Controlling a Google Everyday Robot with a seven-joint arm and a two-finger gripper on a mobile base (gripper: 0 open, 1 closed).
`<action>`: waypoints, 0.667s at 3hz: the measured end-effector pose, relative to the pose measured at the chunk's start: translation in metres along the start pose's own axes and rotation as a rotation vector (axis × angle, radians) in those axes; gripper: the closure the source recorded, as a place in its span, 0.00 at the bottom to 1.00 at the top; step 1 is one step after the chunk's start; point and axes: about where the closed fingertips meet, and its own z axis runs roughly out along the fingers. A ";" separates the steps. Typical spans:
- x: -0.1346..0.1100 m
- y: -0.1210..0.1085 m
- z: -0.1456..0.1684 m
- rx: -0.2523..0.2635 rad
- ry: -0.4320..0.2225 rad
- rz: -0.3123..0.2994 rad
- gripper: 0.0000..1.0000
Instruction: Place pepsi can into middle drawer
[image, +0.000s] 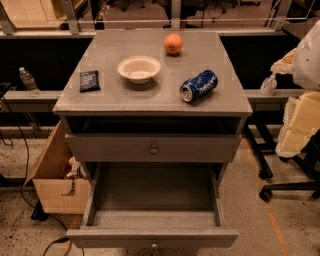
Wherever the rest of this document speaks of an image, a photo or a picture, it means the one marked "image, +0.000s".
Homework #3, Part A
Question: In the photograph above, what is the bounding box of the blue pepsi can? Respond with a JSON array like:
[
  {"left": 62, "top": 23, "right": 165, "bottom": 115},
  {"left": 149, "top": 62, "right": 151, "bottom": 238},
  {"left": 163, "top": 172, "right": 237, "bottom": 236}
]
[{"left": 179, "top": 70, "right": 218, "bottom": 103}]

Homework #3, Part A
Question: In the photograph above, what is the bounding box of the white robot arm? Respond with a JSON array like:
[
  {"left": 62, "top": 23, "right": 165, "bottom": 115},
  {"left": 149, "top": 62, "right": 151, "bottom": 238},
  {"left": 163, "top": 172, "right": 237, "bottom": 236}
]
[{"left": 271, "top": 21, "right": 320, "bottom": 158}]

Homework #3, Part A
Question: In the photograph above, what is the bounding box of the grey wooden drawer cabinet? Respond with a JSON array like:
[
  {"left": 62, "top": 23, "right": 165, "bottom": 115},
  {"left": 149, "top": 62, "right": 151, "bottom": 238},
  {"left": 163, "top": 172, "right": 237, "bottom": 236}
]
[{"left": 54, "top": 30, "right": 252, "bottom": 248}]

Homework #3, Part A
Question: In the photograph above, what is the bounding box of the closed grey top drawer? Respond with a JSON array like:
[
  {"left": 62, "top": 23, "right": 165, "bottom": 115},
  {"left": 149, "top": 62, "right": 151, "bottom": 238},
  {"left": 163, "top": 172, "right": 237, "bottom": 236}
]
[{"left": 65, "top": 134, "right": 241, "bottom": 163}]

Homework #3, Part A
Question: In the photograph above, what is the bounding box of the open grey middle drawer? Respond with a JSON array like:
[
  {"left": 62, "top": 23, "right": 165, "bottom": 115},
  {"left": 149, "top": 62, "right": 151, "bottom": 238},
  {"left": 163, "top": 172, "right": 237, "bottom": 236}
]
[{"left": 67, "top": 164, "right": 239, "bottom": 249}]

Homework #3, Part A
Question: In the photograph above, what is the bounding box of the white paper bowl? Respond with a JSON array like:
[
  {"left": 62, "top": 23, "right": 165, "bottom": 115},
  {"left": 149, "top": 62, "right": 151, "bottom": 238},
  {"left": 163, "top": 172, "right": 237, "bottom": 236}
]
[{"left": 117, "top": 56, "right": 161, "bottom": 84}]

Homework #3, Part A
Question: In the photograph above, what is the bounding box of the orange fruit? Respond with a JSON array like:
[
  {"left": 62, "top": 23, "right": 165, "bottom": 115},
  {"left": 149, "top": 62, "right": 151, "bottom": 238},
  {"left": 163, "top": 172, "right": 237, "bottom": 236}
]
[{"left": 164, "top": 33, "right": 183, "bottom": 55}]

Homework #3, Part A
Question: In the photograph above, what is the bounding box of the cardboard box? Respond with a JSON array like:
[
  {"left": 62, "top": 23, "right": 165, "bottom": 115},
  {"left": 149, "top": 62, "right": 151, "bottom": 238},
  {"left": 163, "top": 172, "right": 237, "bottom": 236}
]
[{"left": 25, "top": 121, "right": 91, "bottom": 214}]

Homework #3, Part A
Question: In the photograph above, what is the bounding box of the clear plastic water bottle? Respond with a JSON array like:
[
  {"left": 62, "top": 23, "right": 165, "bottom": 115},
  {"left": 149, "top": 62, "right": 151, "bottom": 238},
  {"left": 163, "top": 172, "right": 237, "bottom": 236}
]
[{"left": 19, "top": 67, "right": 41, "bottom": 97}]

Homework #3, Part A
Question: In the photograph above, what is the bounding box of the black office chair base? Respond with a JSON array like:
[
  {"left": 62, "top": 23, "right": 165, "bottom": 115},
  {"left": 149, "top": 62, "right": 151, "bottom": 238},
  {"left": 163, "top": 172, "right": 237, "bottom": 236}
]
[{"left": 243, "top": 125, "right": 320, "bottom": 202}]

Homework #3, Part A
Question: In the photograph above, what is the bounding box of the black power cable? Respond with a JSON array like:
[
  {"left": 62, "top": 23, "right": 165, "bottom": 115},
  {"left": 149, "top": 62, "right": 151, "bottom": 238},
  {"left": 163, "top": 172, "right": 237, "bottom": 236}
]
[{"left": 0, "top": 93, "right": 85, "bottom": 256}]

